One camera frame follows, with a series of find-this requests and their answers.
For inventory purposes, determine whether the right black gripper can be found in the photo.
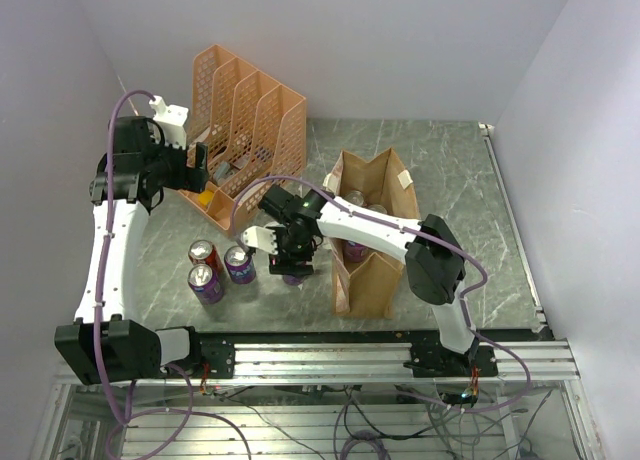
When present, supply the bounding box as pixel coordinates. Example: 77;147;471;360
265;228;313;278

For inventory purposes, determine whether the purple fanta can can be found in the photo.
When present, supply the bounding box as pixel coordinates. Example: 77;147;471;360
343;241;369;263
187;264;224;305
224;245;256;285
282;275;304;286

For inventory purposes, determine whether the red cola can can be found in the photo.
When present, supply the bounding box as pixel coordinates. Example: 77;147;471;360
188;239;224;274
367;204;388;215
344;190;366;207

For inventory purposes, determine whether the burlap canvas tote bag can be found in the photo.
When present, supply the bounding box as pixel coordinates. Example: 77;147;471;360
325;148;422;319

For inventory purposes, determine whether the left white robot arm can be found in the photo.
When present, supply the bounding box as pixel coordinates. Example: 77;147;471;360
54;107;208;385

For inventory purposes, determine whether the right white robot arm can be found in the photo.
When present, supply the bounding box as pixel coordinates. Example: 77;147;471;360
243;185;476;376

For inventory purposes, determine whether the orange plastic file organizer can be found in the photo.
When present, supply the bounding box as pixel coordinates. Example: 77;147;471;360
181;45;307;237

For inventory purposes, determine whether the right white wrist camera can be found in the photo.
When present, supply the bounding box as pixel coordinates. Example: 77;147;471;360
241;224;279;255

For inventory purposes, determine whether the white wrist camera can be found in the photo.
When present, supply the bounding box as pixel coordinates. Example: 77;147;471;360
149;96;189;150
241;224;279;255

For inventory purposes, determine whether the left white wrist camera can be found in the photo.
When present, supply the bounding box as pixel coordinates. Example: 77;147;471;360
149;96;189;150

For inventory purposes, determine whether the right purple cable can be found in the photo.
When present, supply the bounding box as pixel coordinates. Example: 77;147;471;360
229;175;533;416

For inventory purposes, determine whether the purple cable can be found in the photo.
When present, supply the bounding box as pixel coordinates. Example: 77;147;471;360
229;175;533;416
92;89;156;460

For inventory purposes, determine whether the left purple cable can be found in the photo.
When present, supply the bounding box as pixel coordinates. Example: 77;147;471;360
92;89;156;460

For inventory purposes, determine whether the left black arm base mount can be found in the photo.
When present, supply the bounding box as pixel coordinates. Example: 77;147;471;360
201;340;236;380

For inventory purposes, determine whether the aluminium frame rail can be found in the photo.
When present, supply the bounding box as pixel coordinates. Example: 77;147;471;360
54;339;581;385

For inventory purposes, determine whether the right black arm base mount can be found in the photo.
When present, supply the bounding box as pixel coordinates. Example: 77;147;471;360
403;342;499;378

